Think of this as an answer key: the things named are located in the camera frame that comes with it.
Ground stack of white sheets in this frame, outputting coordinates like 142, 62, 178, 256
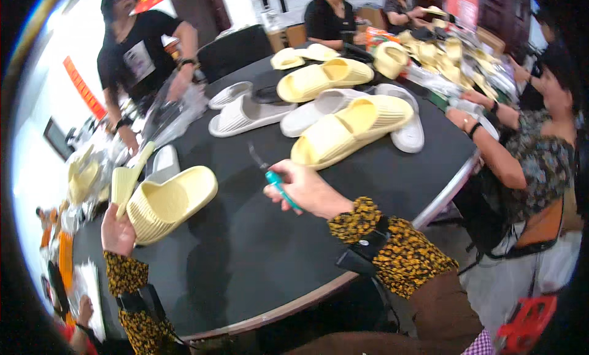
68, 259, 107, 343

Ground ribbed yellow slipper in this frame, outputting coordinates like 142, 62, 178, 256
294, 43, 341, 62
276, 57, 375, 104
110, 141, 157, 221
270, 47, 306, 71
126, 165, 219, 246
373, 41, 410, 80
290, 95, 415, 171

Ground black framed wall board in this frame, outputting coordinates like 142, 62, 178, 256
43, 117, 75, 162

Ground heap of slippers and packaging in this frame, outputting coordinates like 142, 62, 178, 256
36, 141, 121, 268

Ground orange carton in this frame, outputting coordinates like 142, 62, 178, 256
365, 26, 402, 53

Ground heap of slippers and bags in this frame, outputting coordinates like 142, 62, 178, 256
397, 5, 523, 107

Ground person's body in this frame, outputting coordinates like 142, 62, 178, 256
281, 268, 497, 355

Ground black wrist band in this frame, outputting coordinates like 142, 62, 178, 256
115, 284, 167, 323
335, 216, 392, 278

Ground person's left hand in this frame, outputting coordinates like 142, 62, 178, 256
101, 203, 138, 258

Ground ribbed white slipper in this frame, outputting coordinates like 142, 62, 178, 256
145, 145, 181, 184
280, 88, 370, 138
208, 95, 298, 138
208, 81, 254, 110
374, 83, 425, 154

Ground teal handled cutting tool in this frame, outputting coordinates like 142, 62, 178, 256
248, 142, 305, 214

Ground black chair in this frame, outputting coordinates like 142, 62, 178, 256
197, 24, 275, 84

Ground red plastic stool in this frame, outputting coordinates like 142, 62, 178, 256
495, 294, 559, 355

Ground long red wall banner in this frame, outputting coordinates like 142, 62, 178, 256
63, 55, 108, 122

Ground person's right hand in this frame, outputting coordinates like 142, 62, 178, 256
263, 159, 354, 220

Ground pile of clear plastic bags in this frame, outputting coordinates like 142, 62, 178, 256
140, 72, 210, 149

